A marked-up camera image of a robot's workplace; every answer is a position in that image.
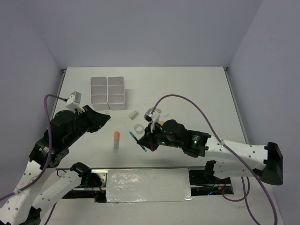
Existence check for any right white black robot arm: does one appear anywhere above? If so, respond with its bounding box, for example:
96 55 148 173
137 120 283 186

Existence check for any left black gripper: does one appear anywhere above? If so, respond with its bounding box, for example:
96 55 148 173
66 104 111 145

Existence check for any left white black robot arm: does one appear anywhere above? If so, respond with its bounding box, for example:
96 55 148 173
0 105 111 225

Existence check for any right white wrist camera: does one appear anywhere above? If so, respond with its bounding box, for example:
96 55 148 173
144 108 161 132

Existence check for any left aluminium table rail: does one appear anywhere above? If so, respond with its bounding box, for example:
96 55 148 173
54 68 67 109

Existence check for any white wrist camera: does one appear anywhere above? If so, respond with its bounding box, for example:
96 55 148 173
66 91 83 113
144 108 161 132

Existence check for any right white compartment container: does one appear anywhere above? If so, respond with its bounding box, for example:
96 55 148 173
107 76 126 110

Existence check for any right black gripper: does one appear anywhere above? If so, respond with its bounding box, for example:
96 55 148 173
138 121 182 151

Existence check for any orange capped glue stick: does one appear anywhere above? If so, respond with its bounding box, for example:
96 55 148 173
113 131 120 153

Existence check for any right aluminium table rail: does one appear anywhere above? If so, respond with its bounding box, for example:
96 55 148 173
223 67 249 144

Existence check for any silver foil covered panel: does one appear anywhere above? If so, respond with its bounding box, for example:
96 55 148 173
106 168 192 203

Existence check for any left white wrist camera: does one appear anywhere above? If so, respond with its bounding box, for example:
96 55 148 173
66 91 83 113

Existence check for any clear tape roll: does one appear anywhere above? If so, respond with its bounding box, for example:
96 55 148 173
134 124 144 134

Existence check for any blue pen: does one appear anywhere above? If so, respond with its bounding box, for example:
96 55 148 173
129 131 147 152

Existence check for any aluminium table rail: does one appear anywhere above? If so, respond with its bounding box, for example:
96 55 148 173
54 68 67 109
223 67 249 144

